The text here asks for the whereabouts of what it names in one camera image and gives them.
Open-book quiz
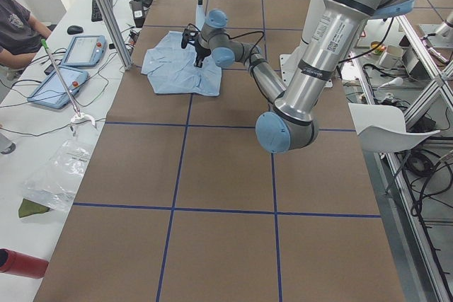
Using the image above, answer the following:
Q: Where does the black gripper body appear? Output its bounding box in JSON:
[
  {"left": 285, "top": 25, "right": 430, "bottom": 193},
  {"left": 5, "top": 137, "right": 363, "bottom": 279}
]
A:
[{"left": 193, "top": 35, "right": 212, "bottom": 58}]

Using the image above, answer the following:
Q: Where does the light blue button shirt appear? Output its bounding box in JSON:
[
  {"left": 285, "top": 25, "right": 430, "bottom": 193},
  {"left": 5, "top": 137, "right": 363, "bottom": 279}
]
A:
[{"left": 140, "top": 1, "right": 224, "bottom": 98}]

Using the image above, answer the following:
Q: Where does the black keyboard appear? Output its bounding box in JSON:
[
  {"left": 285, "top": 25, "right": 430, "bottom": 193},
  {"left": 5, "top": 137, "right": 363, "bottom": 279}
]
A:
[{"left": 91, "top": 0, "right": 114, "bottom": 23}]

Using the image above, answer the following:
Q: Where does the blue teach pendant far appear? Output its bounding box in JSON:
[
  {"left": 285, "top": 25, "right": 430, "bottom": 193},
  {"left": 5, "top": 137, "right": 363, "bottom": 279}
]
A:
[{"left": 61, "top": 35, "right": 106, "bottom": 68}]

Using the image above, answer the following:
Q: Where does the blue teach pendant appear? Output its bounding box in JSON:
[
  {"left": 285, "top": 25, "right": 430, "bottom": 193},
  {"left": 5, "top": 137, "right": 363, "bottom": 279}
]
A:
[
  {"left": 27, "top": 66, "right": 88, "bottom": 109},
  {"left": 61, "top": 35, "right": 106, "bottom": 68}
]

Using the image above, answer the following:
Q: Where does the black computer mouse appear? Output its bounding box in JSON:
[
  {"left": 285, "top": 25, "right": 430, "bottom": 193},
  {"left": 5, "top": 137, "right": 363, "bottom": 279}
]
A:
[{"left": 67, "top": 25, "right": 84, "bottom": 35}]

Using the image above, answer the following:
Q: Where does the reacher grabber stick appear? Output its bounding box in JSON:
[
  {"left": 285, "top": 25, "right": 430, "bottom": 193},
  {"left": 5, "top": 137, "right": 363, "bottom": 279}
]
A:
[{"left": 41, "top": 39, "right": 97, "bottom": 137}]

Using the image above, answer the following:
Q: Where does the blue teach pendant near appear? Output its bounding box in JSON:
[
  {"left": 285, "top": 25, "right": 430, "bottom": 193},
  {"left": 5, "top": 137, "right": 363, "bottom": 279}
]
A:
[{"left": 27, "top": 66, "right": 88, "bottom": 109}]

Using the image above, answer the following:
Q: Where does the seated person grey shirt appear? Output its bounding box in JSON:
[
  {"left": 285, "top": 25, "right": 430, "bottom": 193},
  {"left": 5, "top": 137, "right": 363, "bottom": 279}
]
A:
[{"left": 1, "top": 0, "right": 52, "bottom": 69}]

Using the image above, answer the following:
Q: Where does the white box container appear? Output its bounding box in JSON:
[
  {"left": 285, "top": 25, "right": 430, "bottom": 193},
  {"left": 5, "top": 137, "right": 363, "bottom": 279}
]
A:
[{"left": 378, "top": 45, "right": 405, "bottom": 69}]

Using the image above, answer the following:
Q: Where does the clear plastic bag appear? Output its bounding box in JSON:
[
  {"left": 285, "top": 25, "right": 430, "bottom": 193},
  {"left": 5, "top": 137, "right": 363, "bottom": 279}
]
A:
[{"left": 21, "top": 138, "right": 96, "bottom": 214}]

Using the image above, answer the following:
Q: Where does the white curved plastic sheet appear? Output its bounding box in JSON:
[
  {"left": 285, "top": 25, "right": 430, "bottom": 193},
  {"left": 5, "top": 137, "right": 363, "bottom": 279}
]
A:
[{"left": 348, "top": 103, "right": 440, "bottom": 153}]

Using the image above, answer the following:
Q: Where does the green cloth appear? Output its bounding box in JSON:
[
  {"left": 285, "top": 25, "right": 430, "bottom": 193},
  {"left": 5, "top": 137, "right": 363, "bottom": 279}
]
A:
[{"left": 18, "top": 198, "right": 50, "bottom": 219}]

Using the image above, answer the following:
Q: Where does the red cylinder bottle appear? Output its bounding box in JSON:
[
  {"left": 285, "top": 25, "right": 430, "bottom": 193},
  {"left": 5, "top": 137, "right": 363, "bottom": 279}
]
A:
[{"left": 1, "top": 248, "right": 49, "bottom": 279}]

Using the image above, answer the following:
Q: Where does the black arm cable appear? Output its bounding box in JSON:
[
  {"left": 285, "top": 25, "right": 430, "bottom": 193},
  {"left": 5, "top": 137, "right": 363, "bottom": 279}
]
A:
[{"left": 182, "top": 23, "right": 284, "bottom": 105}]

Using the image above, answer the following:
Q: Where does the grey aluminium frame post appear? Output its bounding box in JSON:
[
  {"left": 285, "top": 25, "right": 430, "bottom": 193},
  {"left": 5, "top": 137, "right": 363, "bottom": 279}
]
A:
[{"left": 96, "top": 0, "right": 132, "bottom": 70}]

